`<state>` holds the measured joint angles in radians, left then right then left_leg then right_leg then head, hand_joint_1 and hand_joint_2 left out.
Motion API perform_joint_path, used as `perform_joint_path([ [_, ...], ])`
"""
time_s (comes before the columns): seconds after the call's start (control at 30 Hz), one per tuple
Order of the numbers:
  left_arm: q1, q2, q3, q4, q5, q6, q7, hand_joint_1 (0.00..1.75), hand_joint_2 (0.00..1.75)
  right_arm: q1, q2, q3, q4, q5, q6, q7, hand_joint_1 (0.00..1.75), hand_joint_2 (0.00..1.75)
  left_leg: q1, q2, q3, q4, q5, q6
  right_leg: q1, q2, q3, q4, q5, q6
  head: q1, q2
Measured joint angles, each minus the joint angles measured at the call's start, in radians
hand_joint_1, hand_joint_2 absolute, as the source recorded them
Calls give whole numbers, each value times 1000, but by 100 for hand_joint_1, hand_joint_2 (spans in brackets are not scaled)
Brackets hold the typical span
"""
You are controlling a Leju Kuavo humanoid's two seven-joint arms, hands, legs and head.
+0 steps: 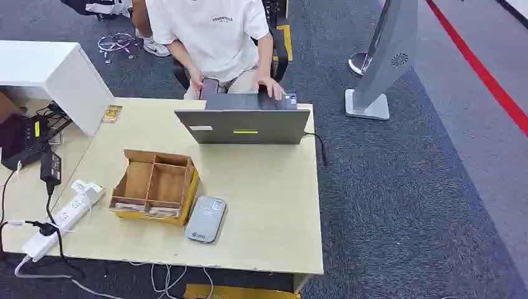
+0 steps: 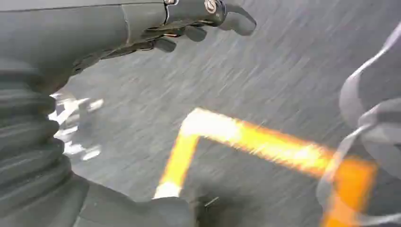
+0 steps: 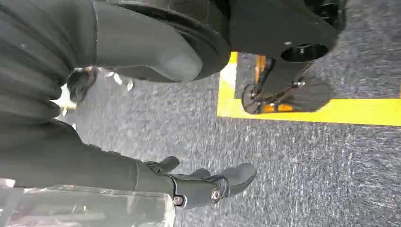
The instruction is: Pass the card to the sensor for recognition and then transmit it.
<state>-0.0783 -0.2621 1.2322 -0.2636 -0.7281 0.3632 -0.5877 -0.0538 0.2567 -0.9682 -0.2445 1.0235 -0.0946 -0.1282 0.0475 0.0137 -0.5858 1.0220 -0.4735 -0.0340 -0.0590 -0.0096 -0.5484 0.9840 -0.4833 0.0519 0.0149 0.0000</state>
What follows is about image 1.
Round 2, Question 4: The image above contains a white cabinet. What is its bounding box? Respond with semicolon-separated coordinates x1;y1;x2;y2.
0;40;115;138

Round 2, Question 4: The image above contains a person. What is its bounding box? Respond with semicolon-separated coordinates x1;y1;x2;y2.
131;0;286;102

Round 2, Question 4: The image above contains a white power strip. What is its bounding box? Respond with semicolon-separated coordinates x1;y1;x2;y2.
21;189;106;262

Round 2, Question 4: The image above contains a black electronic device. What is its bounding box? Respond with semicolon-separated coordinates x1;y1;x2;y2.
0;113;51;172

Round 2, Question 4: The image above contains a pale wooden desk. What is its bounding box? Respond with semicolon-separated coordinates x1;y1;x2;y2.
0;97;324;295

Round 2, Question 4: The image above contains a black power adapter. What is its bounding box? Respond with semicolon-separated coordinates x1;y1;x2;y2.
40;151;63;187

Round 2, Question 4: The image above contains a black laptop cable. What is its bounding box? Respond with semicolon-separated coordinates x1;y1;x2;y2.
304;131;328;167

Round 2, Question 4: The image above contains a small printed card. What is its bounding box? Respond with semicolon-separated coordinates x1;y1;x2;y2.
101;105;123;124

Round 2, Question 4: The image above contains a grey display stand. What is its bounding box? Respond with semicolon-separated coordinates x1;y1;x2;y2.
344;0;419;121

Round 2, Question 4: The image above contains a black plug cable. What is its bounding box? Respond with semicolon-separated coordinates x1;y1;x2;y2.
0;186;67;262

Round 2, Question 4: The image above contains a white sneaker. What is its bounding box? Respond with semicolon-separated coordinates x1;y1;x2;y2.
135;27;172;58

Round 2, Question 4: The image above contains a grey card reader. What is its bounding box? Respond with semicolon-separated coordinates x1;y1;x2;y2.
184;195;228;244

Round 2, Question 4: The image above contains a white cable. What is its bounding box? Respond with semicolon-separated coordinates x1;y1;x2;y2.
14;255;215;299

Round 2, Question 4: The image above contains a red floor tape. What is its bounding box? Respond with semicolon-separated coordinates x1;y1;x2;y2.
425;0;528;138

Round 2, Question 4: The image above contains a dark smartphone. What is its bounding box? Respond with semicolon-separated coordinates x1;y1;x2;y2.
199;77;220;101

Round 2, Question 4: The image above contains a grey laptop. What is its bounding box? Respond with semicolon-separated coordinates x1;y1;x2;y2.
174;92;311;146

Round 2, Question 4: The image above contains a wooden card box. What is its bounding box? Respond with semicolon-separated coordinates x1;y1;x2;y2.
108;149;201;227

